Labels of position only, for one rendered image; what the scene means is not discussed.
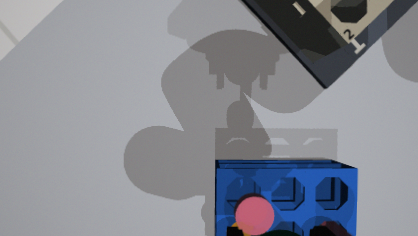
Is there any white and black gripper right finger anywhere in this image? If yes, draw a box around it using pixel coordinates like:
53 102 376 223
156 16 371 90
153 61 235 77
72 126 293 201
309 226 336 236

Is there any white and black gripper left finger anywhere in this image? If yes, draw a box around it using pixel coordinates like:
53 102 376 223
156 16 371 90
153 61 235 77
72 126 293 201
227 226 244 236

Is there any blue tube rack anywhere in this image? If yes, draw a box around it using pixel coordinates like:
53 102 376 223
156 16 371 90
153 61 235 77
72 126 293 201
215 160 358 236

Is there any green-capped sample tube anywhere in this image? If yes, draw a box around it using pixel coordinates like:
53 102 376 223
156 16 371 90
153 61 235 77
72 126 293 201
233 192 301 236

